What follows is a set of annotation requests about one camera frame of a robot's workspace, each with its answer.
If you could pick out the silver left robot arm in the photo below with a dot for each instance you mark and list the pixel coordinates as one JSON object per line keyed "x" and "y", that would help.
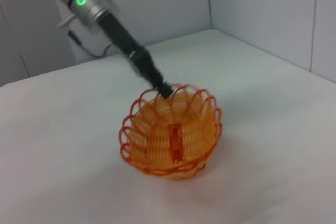
{"x": 84, "y": 1}

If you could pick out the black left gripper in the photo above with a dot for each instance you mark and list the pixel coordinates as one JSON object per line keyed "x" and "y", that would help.
{"x": 123, "y": 41}

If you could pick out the metal left camera mount bracket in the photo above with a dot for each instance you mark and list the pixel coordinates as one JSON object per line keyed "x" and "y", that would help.
{"x": 67, "y": 21}

